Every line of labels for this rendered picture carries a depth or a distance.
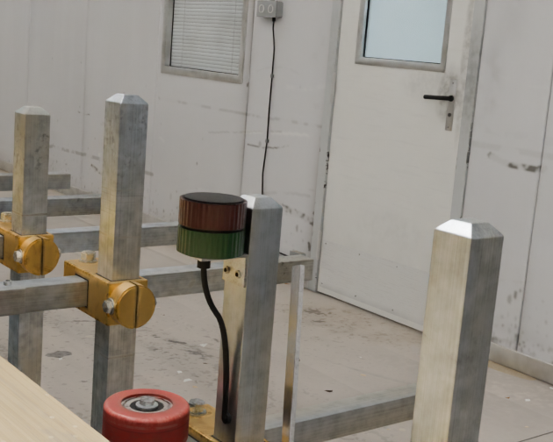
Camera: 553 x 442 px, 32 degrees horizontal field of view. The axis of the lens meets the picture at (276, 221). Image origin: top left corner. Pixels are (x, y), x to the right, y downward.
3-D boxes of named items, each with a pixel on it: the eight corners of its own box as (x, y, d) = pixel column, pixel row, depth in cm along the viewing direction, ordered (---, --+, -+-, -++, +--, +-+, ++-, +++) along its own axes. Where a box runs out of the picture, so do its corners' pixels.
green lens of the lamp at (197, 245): (219, 241, 89) (220, 218, 88) (257, 255, 84) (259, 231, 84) (163, 245, 85) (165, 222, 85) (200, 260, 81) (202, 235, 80)
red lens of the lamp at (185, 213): (220, 215, 88) (222, 192, 88) (259, 228, 84) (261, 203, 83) (165, 218, 85) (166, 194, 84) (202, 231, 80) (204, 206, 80)
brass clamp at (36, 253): (22, 252, 138) (23, 217, 137) (63, 274, 127) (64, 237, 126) (-20, 254, 134) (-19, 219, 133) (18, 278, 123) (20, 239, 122)
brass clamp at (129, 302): (103, 295, 118) (105, 256, 117) (159, 325, 108) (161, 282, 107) (57, 301, 114) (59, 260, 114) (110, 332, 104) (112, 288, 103)
